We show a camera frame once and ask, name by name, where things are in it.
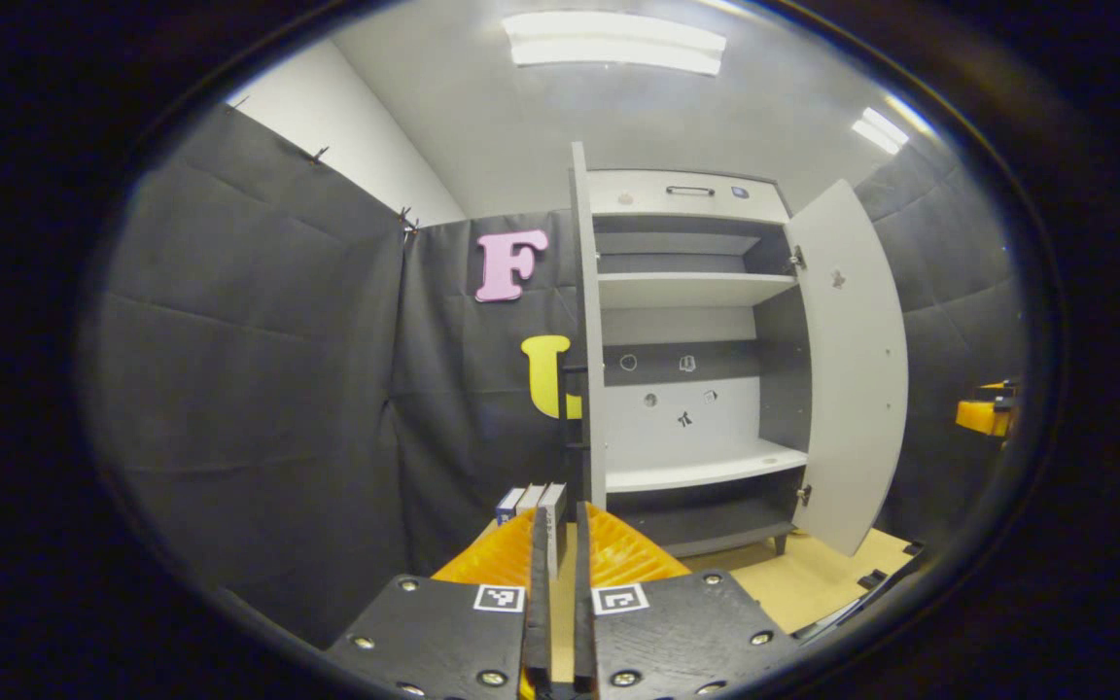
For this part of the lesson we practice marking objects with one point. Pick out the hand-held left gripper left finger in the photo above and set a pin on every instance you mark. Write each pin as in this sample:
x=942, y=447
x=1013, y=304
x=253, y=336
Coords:
x=539, y=622

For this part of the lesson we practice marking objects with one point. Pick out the grey shoe cabinet door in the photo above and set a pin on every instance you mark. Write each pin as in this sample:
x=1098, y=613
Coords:
x=852, y=389
x=587, y=292

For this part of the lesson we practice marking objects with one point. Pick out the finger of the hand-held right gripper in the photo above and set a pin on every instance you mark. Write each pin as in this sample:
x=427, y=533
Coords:
x=980, y=416

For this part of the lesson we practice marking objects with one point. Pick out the black backdrop cloth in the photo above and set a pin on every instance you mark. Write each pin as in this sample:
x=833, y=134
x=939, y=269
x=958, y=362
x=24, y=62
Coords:
x=249, y=389

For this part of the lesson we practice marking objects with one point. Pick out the blue book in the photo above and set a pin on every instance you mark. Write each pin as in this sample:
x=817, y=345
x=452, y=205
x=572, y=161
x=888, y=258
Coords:
x=509, y=506

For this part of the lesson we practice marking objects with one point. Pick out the grey double-door shoe cabinet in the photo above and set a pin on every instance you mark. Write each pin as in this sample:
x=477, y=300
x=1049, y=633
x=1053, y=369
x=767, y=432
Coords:
x=696, y=290

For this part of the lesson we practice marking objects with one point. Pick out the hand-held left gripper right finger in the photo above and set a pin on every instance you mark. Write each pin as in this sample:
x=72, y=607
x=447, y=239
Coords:
x=583, y=622

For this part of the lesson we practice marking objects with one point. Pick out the grey cabinet drawer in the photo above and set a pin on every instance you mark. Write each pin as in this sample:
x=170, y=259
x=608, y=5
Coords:
x=638, y=194

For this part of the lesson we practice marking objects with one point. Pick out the ceiling light panel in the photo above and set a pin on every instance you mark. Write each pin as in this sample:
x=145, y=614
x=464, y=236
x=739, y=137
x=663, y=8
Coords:
x=879, y=131
x=613, y=44

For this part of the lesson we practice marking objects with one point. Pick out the black table clamp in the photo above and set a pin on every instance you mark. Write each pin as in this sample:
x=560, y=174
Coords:
x=871, y=579
x=913, y=549

